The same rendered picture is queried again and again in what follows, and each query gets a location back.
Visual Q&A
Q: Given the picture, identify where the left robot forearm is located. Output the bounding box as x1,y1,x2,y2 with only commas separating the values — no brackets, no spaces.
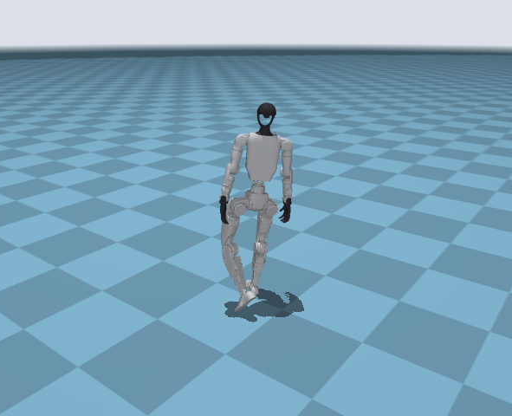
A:
219,163,235,202

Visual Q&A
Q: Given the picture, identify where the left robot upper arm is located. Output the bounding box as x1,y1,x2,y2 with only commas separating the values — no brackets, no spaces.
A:
230,134,250,175

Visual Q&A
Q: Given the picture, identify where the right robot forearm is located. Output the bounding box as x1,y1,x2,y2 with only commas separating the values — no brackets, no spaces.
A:
282,167,293,203

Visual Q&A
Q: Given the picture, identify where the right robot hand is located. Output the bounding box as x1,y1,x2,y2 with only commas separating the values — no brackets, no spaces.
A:
279,198,292,223

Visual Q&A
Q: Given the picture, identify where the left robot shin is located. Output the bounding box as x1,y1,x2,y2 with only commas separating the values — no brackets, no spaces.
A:
222,245,248,298

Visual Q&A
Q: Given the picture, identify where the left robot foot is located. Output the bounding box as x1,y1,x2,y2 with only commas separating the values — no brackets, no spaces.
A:
235,291,256,311

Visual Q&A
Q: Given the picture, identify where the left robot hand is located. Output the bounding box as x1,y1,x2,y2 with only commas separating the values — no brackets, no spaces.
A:
219,196,228,224

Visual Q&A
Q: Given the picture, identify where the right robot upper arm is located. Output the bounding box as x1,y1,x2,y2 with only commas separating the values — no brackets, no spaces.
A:
280,137,293,177

